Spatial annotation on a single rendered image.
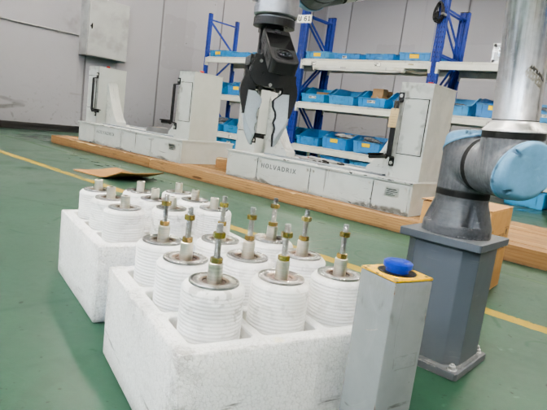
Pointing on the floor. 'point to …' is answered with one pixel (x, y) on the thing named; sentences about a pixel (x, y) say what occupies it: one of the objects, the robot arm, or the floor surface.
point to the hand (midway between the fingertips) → (262, 138)
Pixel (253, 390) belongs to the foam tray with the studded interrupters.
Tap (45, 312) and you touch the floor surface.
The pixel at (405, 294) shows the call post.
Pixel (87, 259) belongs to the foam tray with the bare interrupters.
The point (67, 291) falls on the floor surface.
